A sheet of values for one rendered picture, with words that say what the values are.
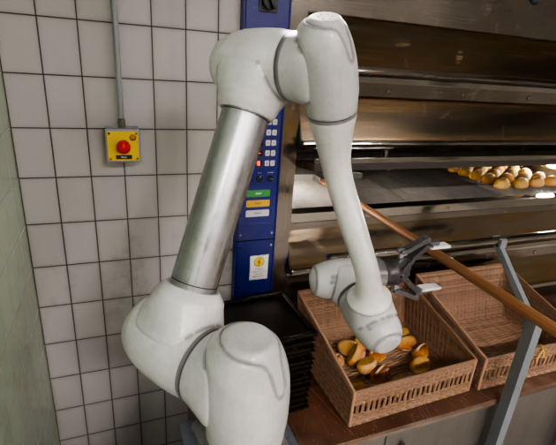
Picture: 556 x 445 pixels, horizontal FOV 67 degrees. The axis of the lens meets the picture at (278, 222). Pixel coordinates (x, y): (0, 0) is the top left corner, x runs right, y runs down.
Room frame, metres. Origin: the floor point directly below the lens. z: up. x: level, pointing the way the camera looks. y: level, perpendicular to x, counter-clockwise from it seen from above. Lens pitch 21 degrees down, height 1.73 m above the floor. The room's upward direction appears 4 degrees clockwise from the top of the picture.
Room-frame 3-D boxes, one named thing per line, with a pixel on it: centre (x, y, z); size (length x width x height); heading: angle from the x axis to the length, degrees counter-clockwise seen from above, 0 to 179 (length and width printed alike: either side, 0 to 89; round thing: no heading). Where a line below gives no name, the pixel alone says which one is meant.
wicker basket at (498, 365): (1.64, -1.00, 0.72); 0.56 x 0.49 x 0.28; 111
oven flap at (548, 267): (1.89, -0.88, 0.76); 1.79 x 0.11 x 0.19; 112
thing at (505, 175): (2.52, -1.25, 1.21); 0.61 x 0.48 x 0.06; 22
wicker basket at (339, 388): (1.43, -0.45, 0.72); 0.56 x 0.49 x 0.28; 114
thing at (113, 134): (1.28, 0.49, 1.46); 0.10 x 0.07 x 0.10; 112
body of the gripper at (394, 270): (1.07, -0.34, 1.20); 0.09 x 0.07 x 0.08; 111
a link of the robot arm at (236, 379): (0.63, 0.04, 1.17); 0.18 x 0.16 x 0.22; 56
